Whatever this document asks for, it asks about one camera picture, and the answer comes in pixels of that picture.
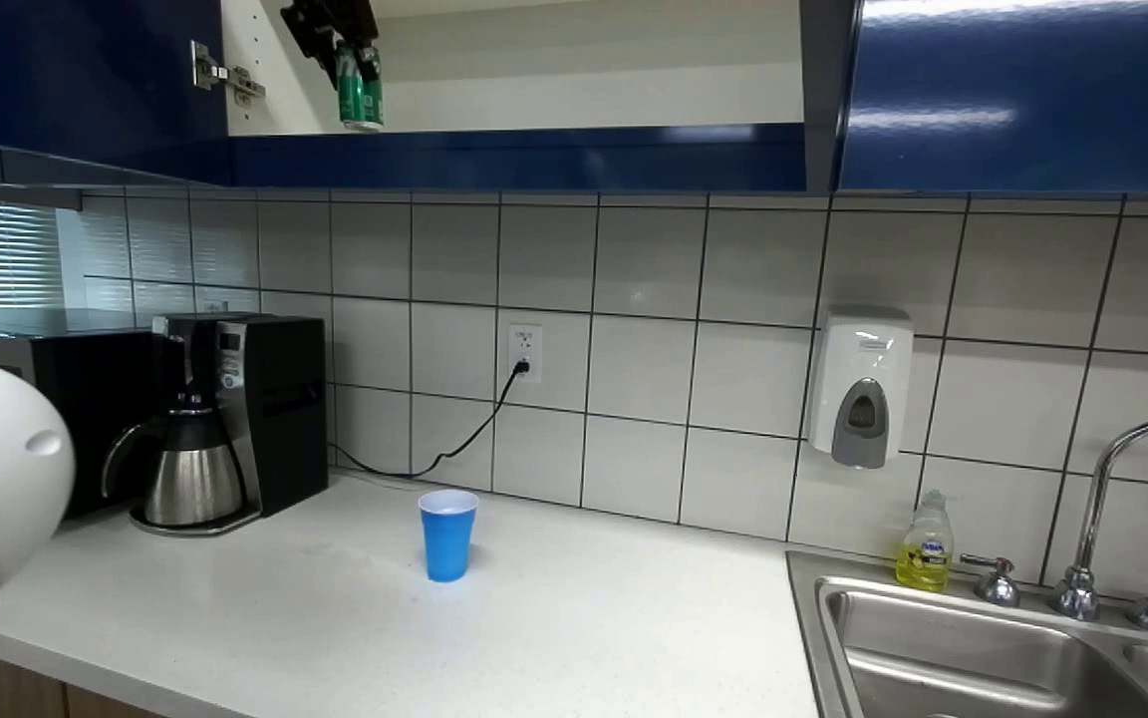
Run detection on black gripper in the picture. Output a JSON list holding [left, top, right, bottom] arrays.
[[274, 0, 387, 97]]

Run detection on green soda can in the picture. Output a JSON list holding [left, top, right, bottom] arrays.
[[335, 42, 387, 132]]

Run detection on metal cabinet hinge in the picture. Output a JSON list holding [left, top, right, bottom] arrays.
[[182, 35, 269, 106]]

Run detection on open white cabinet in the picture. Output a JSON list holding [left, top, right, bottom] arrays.
[[220, 0, 859, 200]]

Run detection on blue cabinet door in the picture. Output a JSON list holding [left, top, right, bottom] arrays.
[[799, 0, 1148, 200], [0, 0, 237, 192]]

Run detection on black steel coffee maker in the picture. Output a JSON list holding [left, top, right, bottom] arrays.
[[157, 311, 335, 537]]

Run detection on black microwave oven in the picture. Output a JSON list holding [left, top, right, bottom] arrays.
[[0, 321, 194, 527]]

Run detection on steel coffee carafe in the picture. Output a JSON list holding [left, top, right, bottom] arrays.
[[97, 384, 257, 533]]

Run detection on blue plastic cup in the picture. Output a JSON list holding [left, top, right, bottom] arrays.
[[414, 485, 487, 586]]

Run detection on yellow dish soap bottle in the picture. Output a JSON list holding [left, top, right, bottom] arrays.
[[893, 485, 961, 596]]

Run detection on stainless steel sink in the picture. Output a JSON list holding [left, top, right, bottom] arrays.
[[784, 549, 1148, 718]]

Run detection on chrome sink faucet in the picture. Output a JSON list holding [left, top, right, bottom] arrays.
[[958, 410, 1148, 639]]

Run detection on white wall outlet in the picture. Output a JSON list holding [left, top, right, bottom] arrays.
[[504, 321, 552, 392]]

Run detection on black power cord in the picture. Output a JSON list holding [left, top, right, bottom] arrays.
[[327, 354, 536, 485]]

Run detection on white wall soap dispenser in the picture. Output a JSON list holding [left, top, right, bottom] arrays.
[[805, 311, 918, 472]]

